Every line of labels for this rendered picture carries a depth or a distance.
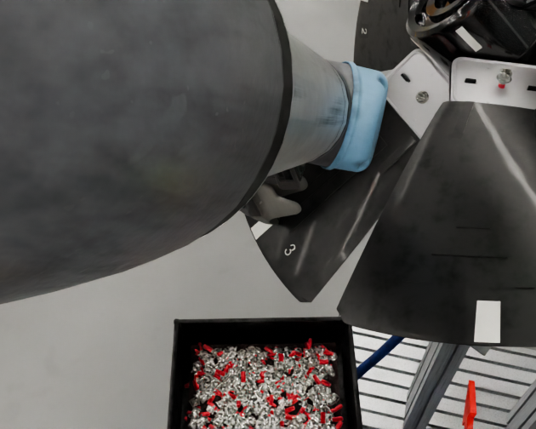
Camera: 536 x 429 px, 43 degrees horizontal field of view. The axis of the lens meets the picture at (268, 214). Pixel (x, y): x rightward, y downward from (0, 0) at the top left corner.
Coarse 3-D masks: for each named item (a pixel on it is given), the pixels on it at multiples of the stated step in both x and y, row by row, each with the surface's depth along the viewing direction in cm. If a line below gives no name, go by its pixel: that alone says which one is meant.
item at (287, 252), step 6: (288, 240) 79; (294, 240) 79; (282, 246) 80; (288, 246) 79; (294, 246) 79; (300, 246) 78; (282, 252) 80; (288, 252) 79; (294, 252) 79; (288, 258) 79
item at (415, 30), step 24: (432, 0) 68; (456, 0) 64; (480, 0) 60; (504, 0) 61; (408, 24) 68; (432, 24) 66; (456, 24) 62; (480, 24) 62; (504, 24) 62; (528, 24) 62; (432, 48) 65; (456, 48) 64; (504, 48) 63; (528, 48) 63
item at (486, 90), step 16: (464, 64) 63; (480, 64) 63; (496, 64) 63; (512, 64) 63; (464, 80) 62; (480, 80) 62; (496, 80) 62; (512, 80) 62; (528, 80) 62; (464, 96) 61; (480, 96) 61; (496, 96) 61; (512, 96) 61; (528, 96) 61
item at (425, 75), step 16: (400, 64) 73; (416, 64) 72; (432, 64) 71; (400, 80) 73; (416, 80) 72; (432, 80) 71; (448, 80) 70; (400, 96) 73; (432, 96) 71; (448, 96) 71; (400, 112) 73; (416, 112) 72; (432, 112) 72; (416, 128) 73
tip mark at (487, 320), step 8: (480, 304) 49; (488, 304) 49; (496, 304) 48; (480, 312) 48; (488, 312) 48; (496, 312) 48; (480, 320) 48; (488, 320) 48; (496, 320) 48; (480, 328) 48; (488, 328) 48; (496, 328) 47; (480, 336) 48; (488, 336) 47; (496, 336) 47
